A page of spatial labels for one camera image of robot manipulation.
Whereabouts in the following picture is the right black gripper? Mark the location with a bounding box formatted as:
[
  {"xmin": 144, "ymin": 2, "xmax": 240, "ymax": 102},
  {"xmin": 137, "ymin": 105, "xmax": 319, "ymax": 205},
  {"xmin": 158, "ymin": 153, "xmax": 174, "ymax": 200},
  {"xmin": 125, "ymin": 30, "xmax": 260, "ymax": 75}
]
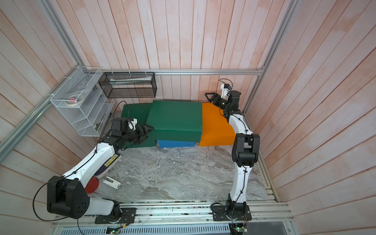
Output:
[{"xmin": 205, "ymin": 93, "xmax": 230, "ymax": 112}]

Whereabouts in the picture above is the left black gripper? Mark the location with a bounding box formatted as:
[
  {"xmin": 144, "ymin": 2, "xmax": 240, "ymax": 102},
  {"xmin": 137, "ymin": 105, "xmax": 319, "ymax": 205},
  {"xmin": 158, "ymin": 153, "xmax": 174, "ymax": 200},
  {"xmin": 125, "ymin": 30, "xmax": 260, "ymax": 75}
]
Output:
[{"xmin": 122, "ymin": 123, "xmax": 155, "ymax": 145}]

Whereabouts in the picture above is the blue shoebox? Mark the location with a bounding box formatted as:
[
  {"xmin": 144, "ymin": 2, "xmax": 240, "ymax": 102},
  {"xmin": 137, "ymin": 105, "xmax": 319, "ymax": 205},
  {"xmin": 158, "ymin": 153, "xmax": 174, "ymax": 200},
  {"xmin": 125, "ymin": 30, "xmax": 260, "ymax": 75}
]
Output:
[{"xmin": 157, "ymin": 140, "xmax": 195, "ymax": 148}]

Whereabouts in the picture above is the small green shoebox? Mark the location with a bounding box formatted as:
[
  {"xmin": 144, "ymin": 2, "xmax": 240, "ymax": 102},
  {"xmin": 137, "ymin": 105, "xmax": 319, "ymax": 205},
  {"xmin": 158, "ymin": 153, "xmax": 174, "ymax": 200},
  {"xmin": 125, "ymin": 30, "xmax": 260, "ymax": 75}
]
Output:
[{"xmin": 121, "ymin": 102, "xmax": 157, "ymax": 148}]

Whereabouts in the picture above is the large green shoebox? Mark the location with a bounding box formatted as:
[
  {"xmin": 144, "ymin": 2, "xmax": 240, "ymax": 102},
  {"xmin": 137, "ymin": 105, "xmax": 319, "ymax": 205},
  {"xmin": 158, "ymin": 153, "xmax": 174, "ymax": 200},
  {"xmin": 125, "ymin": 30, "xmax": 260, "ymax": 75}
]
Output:
[{"xmin": 146, "ymin": 100, "xmax": 203, "ymax": 143}]

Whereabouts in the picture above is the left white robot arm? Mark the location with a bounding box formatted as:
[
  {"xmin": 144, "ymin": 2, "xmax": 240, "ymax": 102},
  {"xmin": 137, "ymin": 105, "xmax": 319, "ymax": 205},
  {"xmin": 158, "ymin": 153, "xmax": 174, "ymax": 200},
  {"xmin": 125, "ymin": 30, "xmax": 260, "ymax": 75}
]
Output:
[{"xmin": 44, "ymin": 117, "xmax": 154, "ymax": 223}]

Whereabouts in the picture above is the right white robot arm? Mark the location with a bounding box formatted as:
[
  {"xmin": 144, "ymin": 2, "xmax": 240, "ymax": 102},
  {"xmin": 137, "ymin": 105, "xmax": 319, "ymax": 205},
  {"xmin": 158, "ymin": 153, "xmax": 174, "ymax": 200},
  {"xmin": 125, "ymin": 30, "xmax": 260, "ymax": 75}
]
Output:
[{"xmin": 205, "ymin": 91, "xmax": 260, "ymax": 221}]

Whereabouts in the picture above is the orange shoebox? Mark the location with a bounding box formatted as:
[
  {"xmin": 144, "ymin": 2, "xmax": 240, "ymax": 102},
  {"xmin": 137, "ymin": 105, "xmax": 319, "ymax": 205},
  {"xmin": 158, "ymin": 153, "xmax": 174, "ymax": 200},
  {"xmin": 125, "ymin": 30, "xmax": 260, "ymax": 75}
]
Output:
[{"xmin": 199, "ymin": 103, "xmax": 236, "ymax": 146}]

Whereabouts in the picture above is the dark blue book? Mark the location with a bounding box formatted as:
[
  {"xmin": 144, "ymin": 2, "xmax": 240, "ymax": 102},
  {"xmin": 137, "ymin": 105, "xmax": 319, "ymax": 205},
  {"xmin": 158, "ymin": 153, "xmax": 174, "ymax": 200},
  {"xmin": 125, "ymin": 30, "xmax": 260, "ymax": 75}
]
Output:
[{"xmin": 94, "ymin": 152, "xmax": 122, "ymax": 179}]

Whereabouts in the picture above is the black mesh basket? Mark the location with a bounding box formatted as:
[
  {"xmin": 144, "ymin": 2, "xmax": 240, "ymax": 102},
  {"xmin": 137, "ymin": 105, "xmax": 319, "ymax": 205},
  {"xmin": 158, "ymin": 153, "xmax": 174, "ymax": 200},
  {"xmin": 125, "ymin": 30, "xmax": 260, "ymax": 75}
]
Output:
[{"xmin": 99, "ymin": 71, "xmax": 157, "ymax": 99}]

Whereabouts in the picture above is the white small device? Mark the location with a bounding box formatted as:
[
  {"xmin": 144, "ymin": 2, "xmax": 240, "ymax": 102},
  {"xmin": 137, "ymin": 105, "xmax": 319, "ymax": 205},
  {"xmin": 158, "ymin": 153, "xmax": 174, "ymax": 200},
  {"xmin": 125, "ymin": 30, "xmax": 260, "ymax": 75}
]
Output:
[{"xmin": 103, "ymin": 176, "xmax": 121, "ymax": 189}]

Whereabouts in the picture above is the paper in mesh basket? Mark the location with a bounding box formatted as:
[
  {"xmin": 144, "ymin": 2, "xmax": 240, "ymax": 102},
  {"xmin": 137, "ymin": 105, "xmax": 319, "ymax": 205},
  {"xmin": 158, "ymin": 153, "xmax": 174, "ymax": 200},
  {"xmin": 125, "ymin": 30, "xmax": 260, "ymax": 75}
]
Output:
[{"xmin": 110, "ymin": 76, "xmax": 152, "ymax": 85}]

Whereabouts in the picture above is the red pen cup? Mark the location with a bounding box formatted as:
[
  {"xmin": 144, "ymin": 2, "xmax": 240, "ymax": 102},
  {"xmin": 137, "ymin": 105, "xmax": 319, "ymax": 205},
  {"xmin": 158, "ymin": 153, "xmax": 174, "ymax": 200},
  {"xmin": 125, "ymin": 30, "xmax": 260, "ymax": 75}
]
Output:
[{"xmin": 85, "ymin": 176, "xmax": 99, "ymax": 194}]

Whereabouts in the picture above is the tape roll on shelf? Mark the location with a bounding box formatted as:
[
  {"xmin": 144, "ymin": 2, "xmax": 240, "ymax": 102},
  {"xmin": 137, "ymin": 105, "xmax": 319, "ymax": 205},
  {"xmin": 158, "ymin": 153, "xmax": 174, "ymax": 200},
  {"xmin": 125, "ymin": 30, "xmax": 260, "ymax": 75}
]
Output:
[{"xmin": 64, "ymin": 94, "xmax": 85, "ymax": 107}]

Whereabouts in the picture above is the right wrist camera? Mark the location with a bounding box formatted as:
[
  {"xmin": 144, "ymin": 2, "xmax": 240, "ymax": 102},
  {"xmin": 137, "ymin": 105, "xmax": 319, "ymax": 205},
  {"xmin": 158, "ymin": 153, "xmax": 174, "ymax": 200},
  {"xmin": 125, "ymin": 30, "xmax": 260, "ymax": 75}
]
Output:
[{"xmin": 220, "ymin": 83, "xmax": 232, "ymax": 99}]

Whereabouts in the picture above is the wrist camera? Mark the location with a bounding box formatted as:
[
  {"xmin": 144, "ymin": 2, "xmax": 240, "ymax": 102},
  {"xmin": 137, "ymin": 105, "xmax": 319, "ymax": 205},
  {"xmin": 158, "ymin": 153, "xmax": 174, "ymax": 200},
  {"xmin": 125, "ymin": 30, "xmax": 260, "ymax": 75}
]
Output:
[
  {"xmin": 220, "ymin": 83, "xmax": 232, "ymax": 99},
  {"xmin": 127, "ymin": 118, "xmax": 138, "ymax": 130}
]

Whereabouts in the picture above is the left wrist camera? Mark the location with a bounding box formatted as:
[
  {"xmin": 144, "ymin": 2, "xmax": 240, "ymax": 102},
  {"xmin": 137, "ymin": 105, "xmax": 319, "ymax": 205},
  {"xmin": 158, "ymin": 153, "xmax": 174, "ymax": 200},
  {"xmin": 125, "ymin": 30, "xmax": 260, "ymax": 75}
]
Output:
[{"xmin": 127, "ymin": 118, "xmax": 138, "ymax": 130}]

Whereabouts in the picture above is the white wire shelf rack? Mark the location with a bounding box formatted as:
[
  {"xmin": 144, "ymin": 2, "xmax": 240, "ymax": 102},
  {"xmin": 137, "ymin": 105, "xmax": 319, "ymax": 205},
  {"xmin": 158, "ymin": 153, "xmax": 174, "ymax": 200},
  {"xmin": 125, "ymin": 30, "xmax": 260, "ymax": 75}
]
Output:
[{"xmin": 51, "ymin": 66, "xmax": 114, "ymax": 137}]

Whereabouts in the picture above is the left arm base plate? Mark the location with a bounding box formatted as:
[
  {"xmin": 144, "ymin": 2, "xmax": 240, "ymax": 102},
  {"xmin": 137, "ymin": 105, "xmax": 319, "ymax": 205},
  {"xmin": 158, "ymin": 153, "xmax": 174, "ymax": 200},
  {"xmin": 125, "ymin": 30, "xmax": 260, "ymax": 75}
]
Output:
[{"xmin": 95, "ymin": 208, "xmax": 137, "ymax": 224}]

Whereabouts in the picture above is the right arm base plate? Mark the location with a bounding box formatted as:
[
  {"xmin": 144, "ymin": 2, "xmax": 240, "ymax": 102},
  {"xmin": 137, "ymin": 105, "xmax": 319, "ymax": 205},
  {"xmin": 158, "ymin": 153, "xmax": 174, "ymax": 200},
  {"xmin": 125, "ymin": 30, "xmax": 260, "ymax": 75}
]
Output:
[{"xmin": 210, "ymin": 204, "xmax": 252, "ymax": 221}]

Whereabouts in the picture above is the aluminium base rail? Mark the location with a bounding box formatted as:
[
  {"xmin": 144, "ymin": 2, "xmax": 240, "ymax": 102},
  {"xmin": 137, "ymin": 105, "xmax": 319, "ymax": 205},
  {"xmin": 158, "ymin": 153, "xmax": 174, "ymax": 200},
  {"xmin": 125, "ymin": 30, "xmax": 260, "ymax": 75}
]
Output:
[{"xmin": 51, "ymin": 200, "xmax": 300, "ymax": 235}]

